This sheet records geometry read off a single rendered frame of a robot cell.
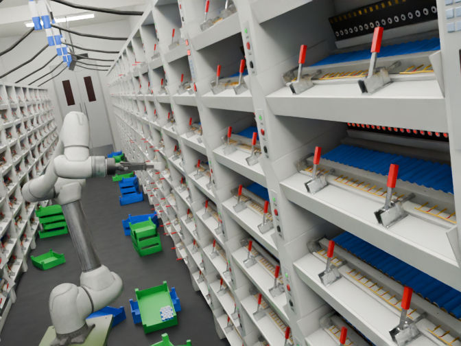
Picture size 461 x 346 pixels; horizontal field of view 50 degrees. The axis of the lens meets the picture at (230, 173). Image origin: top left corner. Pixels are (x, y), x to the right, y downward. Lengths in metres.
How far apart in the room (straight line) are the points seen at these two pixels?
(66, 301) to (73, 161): 0.81
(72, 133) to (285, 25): 1.25
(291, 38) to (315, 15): 0.08
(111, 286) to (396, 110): 2.26
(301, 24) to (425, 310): 0.66
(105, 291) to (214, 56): 1.45
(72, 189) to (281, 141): 1.72
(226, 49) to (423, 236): 1.26
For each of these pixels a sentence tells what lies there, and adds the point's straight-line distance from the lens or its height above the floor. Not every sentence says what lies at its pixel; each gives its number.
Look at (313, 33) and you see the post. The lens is 1.20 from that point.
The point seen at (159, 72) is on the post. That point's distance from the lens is 3.21.
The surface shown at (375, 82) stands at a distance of 0.75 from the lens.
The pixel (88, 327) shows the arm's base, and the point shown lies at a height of 0.25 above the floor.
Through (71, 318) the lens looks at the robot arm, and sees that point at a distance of 2.70.
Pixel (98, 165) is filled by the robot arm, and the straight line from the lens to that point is 2.16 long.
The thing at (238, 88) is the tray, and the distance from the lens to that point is 1.38.
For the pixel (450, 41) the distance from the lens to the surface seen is 0.58.
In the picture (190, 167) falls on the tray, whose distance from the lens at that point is 2.55.
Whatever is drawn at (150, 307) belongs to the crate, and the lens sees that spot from 3.25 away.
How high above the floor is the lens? 1.41
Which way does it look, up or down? 11 degrees down
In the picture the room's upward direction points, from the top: 10 degrees counter-clockwise
